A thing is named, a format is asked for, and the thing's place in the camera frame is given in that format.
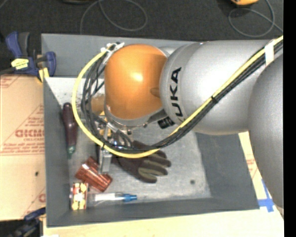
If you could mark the brown cardboard board, red print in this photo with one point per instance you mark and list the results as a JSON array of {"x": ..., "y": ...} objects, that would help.
[{"x": 19, "y": 122}]

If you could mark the colourful red and yellow packet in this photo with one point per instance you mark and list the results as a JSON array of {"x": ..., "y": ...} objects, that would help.
[{"x": 79, "y": 196}]

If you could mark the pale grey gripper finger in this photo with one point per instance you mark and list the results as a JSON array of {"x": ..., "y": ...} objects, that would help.
[{"x": 105, "y": 162}]

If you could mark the clear tube with blue cap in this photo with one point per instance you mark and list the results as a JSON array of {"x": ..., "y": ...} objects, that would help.
[{"x": 111, "y": 197}]

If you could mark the grey metal bin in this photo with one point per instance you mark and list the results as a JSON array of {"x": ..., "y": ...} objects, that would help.
[{"x": 182, "y": 171}]

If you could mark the dark brown glove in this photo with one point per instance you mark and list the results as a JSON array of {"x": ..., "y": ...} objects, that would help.
[{"x": 145, "y": 165}]

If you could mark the black cylinder on white bracket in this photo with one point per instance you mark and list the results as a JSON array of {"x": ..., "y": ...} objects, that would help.
[{"x": 165, "y": 123}]

